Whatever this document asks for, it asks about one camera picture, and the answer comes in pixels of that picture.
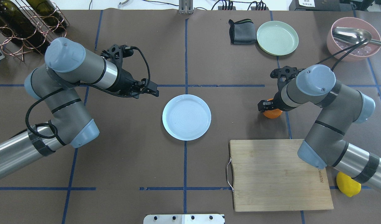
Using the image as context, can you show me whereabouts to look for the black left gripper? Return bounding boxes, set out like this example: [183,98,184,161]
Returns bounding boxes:
[114,69,159,99]

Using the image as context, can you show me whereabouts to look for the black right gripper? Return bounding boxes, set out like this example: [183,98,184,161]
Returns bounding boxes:
[258,91,287,112]

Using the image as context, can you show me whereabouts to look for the orange fruit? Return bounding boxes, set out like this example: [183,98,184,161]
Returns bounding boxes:
[262,98,283,119]

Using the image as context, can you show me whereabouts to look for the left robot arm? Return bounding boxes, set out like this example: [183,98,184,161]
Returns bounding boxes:
[0,37,159,179]

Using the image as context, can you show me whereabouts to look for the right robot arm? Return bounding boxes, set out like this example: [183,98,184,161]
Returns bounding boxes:
[258,64,381,192]

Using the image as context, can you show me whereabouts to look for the light blue plate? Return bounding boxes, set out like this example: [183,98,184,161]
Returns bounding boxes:
[162,95,212,141]

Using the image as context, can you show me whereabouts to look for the pale green plate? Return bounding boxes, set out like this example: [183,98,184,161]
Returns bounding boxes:
[256,21,299,56]

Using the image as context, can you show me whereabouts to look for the wooden cutting board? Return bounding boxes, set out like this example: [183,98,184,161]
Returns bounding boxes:
[229,139,334,212]

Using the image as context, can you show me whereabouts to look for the dark folded cloth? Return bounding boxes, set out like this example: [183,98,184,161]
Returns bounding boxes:
[228,19,257,45]

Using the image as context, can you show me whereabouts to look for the yellow lemon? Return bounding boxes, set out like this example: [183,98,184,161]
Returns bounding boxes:
[336,172,361,197]

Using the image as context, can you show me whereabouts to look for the metal scoop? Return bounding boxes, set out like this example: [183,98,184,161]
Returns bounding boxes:
[332,27,381,46]

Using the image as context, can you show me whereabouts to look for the dark green wine bottle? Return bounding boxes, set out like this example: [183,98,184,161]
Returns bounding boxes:
[0,0,49,55]

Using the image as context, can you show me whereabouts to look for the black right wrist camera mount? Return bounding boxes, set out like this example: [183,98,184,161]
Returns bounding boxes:
[270,66,304,92]

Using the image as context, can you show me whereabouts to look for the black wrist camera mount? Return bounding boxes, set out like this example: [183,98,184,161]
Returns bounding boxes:
[270,66,304,92]
[100,44,134,68]

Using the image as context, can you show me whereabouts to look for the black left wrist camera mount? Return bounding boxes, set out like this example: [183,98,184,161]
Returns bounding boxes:
[100,44,134,68]

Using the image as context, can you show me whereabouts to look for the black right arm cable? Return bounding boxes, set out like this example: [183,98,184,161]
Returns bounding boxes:
[315,31,373,70]

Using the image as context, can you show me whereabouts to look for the copper wire bottle rack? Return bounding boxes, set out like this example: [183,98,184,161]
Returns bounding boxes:
[0,0,67,55]

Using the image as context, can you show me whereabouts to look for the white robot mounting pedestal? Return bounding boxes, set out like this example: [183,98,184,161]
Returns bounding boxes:
[143,214,225,224]

